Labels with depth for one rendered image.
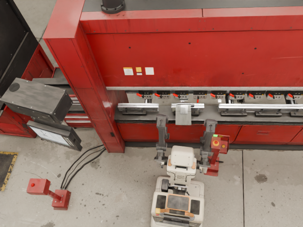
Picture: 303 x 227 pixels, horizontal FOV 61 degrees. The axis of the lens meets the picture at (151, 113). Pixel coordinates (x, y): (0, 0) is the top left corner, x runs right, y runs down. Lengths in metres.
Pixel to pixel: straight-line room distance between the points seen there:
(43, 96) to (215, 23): 1.48
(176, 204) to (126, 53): 1.55
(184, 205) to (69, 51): 1.81
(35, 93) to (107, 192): 1.99
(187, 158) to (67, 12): 1.61
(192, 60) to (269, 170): 2.19
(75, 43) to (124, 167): 2.26
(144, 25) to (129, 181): 2.35
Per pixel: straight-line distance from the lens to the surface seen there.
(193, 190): 3.44
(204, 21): 2.12
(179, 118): 3.00
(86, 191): 3.91
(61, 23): 2.24
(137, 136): 3.60
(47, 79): 2.73
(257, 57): 2.52
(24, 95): 2.37
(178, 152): 2.40
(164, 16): 2.10
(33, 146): 4.50
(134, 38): 2.27
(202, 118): 3.17
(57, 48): 2.22
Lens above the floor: 3.61
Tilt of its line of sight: 59 degrees down
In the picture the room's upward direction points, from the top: 8 degrees counter-clockwise
